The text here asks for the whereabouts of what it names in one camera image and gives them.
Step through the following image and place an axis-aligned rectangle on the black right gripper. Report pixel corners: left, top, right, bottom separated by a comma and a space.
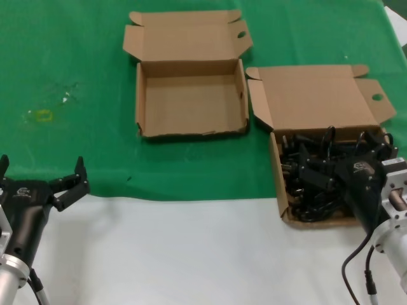
296, 129, 399, 236

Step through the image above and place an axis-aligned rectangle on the black cable with metal plug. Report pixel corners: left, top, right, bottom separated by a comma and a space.
364, 246, 380, 305

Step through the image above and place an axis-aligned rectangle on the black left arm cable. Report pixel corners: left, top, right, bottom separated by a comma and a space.
27, 268, 51, 305

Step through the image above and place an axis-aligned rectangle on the cardboard box holding cords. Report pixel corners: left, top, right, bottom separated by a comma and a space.
245, 64, 397, 230

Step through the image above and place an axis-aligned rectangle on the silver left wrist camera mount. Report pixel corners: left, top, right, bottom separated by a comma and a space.
0, 187, 14, 255

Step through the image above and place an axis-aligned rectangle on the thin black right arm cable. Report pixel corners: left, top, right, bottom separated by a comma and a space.
341, 234, 375, 305

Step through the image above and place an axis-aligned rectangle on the green table cloth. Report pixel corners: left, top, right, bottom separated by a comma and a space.
0, 0, 407, 204

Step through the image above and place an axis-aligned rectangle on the black power cord pile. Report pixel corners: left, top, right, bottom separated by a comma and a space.
279, 125, 395, 224

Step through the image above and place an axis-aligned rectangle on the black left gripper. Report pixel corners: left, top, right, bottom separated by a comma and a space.
0, 154, 91, 265

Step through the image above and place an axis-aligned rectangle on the cardboard box with oval hole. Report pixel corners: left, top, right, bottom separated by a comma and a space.
122, 9, 254, 139

